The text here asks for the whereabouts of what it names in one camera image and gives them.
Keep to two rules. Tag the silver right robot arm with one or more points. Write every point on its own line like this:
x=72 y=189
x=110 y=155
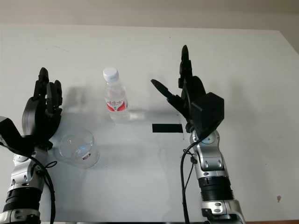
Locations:
x=210 y=161

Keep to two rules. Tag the black tape strip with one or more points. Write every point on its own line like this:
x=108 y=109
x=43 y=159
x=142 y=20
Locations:
x=167 y=128

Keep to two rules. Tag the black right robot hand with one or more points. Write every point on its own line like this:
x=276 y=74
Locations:
x=187 y=102

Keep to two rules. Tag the clear plastic water bottle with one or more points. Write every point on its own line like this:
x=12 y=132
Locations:
x=115 y=98

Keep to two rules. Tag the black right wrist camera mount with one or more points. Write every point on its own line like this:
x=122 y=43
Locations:
x=208 y=112

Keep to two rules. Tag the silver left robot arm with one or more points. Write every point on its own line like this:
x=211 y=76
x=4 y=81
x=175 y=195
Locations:
x=21 y=172

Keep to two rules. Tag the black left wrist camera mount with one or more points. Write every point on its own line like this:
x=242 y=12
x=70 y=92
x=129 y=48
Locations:
x=9 y=133

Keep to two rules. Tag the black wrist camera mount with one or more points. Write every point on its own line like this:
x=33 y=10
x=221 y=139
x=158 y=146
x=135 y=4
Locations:
x=9 y=133
x=208 y=112

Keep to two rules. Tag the clear glass cup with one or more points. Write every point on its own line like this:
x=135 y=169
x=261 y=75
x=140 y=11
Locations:
x=79 y=149

